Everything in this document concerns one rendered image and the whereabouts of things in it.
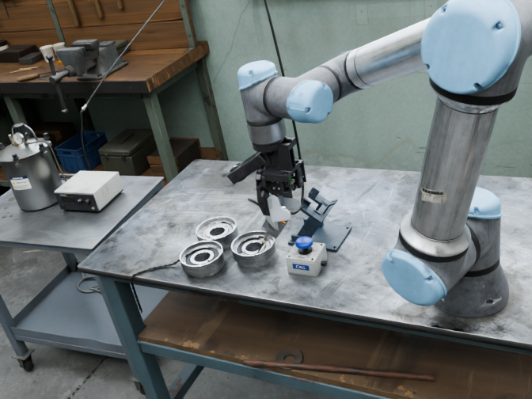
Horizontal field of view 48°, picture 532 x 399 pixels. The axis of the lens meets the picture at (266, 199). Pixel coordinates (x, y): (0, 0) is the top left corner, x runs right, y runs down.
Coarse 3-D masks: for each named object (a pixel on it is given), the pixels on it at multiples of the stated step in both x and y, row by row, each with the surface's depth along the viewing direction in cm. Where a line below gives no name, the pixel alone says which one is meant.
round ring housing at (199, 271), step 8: (192, 248) 147; (192, 256) 144; (200, 256) 145; (208, 256) 145; (224, 256) 143; (184, 264) 140; (208, 264) 139; (216, 264) 140; (192, 272) 140; (200, 272) 139; (208, 272) 139; (216, 272) 141
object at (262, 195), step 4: (260, 180) 125; (260, 184) 125; (256, 188) 124; (260, 188) 124; (256, 192) 124; (260, 192) 124; (264, 192) 124; (268, 192) 126; (260, 196) 124; (264, 196) 124; (268, 196) 126; (260, 200) 125; (264, 200) 125; (260, 204) 125; (264, 204) 125; (260, 208) 126; (264, 208) 126; (268, 208) 126; (264, 212) 127; (268, 212) 127
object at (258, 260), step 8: (248, 232) 147; (256, 232) 147; (264, 232) 146; (240, 240) 146; (256, 240) 145; (272, 240) 144; (232, 248) 142; (248, 248) 145; (256, 248) 146; (264, 248) 142; (272, 248) 140; (240, 256) 139; (248, 256) 138; (256, 256) 138; (264, 256) 139; (272, 256) 142; (240, 264) 142; (248, 264) 140; (256, 264) 140; (264, 264) 141
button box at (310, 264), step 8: (296, 248) 137; (312, 248) 136; (320, 248) 135; (288, 256) 134; (296, 256) 134; (304, 256) 133; (312, 256) 133; (320, 256) 134; (288, 264) 135; (296, 264) 134; (304, 264) 133; (312, 264) 132; (320, 264) 135; (288, 272) 136; (296, 272) 135; (304, 272) 134; (312, 272) 133
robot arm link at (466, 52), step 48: (480, 0) 72; (528, 0) 75; (432, 48) 77; (480, 48) 73; (528, 48) 76; (480, 96) 78; (432, 144) 88; (480, 144) 85; (432, 192) 91; (432, 240) 96; (432, 288) 97
